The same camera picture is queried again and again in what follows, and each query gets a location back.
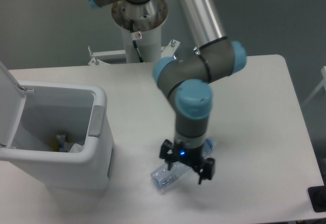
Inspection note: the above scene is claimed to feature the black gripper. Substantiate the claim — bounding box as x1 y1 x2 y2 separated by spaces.
159 139 215 185

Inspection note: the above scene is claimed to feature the clear plastic water bottle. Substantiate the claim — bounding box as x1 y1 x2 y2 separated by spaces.
151 137 217 190

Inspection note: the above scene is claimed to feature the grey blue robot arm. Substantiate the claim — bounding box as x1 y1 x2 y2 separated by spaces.
87 0 247 181

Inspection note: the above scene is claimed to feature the white trash can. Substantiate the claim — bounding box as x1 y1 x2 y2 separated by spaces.
1 81 114 189

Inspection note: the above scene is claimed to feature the trash inside can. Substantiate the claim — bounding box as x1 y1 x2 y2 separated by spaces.
50 134 85 153

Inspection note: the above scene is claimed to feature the white trash can lid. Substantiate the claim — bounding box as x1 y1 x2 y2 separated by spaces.
1 64 26 149

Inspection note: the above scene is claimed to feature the black device at table edge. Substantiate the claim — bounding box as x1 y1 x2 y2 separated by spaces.
308 185 325 213

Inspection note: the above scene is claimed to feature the white furniture leg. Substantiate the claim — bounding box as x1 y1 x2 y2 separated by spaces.
302 66 326 107

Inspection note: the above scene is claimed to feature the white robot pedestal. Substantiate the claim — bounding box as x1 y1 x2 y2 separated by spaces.
88 0 199 66

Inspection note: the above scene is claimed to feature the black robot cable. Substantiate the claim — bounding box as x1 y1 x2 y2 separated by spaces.
129 19 145 63

